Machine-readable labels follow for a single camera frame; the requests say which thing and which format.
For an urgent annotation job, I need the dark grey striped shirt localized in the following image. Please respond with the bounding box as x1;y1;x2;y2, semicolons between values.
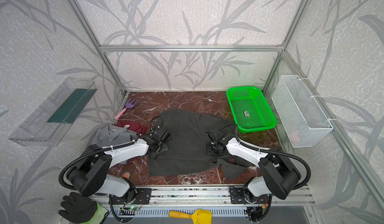
148;109;252;180

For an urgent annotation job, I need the maroon folded shirt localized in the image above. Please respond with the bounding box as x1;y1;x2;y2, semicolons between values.
116;120;148;135

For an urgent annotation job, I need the small round orange lid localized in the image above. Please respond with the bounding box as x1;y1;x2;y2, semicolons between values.
122;172;132;180

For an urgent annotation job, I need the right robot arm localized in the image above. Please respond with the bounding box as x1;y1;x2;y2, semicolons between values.
206;128;305;204

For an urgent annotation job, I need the purple pink toy rake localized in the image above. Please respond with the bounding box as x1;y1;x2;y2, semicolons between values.
115;98;139;120

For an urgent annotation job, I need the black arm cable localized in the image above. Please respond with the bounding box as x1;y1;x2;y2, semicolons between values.
218;123;312;190
58;115;164;192

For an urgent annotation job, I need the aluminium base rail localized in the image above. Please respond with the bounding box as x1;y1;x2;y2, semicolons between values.
89;184;316;208

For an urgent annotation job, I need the yellow toy shovel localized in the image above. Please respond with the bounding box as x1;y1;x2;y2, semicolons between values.
169;209;213;224

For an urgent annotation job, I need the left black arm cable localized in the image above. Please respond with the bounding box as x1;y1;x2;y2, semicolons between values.
58;115;164;192

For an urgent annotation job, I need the light grey folded shirt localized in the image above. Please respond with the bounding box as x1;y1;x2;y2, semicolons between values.
89;124;140;165

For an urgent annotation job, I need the white wire mesh basket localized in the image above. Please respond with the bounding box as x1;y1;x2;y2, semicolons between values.
272;75;334;148

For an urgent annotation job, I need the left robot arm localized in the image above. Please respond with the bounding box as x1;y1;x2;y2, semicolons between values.
59;125;171;200

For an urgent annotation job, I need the green plastic basket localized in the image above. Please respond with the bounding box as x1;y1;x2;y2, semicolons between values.
226;86;277;133

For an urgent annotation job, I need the black green work glove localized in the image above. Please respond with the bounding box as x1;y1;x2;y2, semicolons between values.
58;192;109;224

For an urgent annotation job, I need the clear plastic wall bin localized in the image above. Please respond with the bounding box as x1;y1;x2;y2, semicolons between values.
9;77;98;147

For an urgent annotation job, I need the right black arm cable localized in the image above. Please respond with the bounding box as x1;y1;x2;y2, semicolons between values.
218;123;312;190

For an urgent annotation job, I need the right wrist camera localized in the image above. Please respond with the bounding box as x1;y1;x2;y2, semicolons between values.
206;128;223;143

